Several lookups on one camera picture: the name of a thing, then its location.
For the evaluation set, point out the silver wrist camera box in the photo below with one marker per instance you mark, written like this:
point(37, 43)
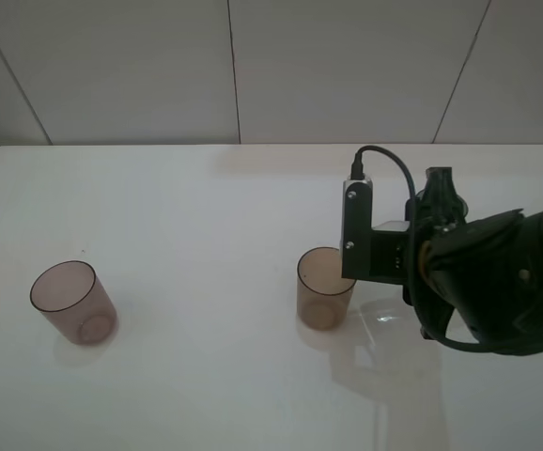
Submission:
point(371, 253)

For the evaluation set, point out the brown translucent left cup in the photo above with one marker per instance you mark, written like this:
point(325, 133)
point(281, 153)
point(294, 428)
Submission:
point(72, 298)

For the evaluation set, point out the brown translucent cup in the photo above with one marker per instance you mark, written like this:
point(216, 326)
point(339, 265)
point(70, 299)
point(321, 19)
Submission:
point(323, 295)
point(72, 298)

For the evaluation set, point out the brown translucent middle cup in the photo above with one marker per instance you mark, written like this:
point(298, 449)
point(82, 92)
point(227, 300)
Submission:
point(323, 295)

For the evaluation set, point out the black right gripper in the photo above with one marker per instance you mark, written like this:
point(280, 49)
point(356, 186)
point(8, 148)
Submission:
point(464, 267)

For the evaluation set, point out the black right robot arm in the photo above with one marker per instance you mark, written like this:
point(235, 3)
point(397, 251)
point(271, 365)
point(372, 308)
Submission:
point(527, 264)

